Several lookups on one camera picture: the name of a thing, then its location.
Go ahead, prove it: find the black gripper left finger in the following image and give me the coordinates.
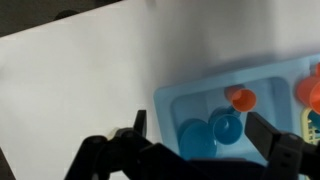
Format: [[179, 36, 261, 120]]
[[64, 109, 208, 180]]

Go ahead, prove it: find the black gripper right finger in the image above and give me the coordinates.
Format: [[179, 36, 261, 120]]
[[244, 111, 320, 180]]

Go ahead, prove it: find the light blue toy sink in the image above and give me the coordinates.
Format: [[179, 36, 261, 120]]
[[153, 53, 320, 168]]

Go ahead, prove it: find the yellow toy dish rack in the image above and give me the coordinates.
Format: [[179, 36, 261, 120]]
[[301, 107, 320, 146]]

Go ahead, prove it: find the blue toy cup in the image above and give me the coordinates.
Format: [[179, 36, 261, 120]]
[[209, 105, 244, 146]]

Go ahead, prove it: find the orange toy pot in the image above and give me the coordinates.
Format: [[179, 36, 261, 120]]
[[295, 63, 320, 114]]

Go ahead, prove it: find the small orange toy cup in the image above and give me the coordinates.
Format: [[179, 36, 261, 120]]
[[224, 85, 258, 113]]

